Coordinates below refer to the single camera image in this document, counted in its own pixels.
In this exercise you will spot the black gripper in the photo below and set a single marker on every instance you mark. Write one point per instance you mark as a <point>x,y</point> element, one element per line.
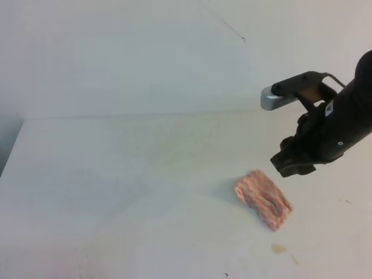
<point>322,136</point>

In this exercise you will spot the red and white patterned rag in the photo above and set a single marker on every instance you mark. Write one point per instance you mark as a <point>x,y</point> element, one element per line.
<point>261,194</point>

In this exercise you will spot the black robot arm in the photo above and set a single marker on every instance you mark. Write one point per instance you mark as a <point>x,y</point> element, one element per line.
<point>358,93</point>

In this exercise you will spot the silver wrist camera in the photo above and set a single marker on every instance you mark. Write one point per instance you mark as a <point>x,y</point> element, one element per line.
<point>308,88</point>

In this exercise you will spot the small tan stain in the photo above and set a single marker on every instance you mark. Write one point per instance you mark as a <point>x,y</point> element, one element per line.
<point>279,249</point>

